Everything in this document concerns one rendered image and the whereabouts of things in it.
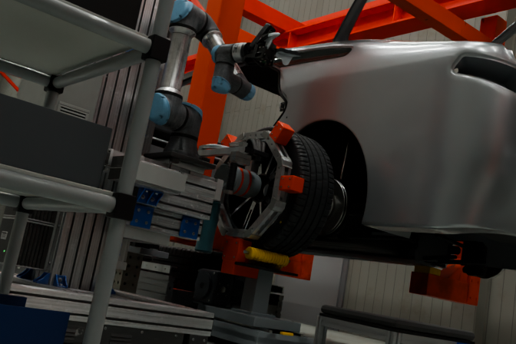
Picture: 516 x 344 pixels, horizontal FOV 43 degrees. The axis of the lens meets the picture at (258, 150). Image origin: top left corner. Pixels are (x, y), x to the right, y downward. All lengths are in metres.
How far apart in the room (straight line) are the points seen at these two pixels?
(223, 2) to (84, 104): 1.46
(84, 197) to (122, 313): 1.38
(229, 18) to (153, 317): 1.95
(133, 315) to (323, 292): 6.52
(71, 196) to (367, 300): 7.45
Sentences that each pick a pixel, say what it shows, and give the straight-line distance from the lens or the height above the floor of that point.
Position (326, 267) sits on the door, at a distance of 8.88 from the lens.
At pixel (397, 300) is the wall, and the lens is 8.13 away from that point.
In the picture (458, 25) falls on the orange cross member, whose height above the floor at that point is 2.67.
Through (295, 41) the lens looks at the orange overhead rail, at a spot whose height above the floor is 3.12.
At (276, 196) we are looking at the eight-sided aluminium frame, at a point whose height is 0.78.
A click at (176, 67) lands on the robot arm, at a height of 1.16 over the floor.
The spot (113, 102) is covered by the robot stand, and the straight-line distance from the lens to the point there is 2.75.
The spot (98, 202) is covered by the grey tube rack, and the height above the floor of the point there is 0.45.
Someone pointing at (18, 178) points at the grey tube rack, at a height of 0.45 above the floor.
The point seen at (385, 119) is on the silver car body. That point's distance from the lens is 3.30.
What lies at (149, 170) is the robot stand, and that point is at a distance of 2.45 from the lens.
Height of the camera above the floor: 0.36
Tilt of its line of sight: 12 degrees up
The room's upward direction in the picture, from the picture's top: 10 degrees clockwise
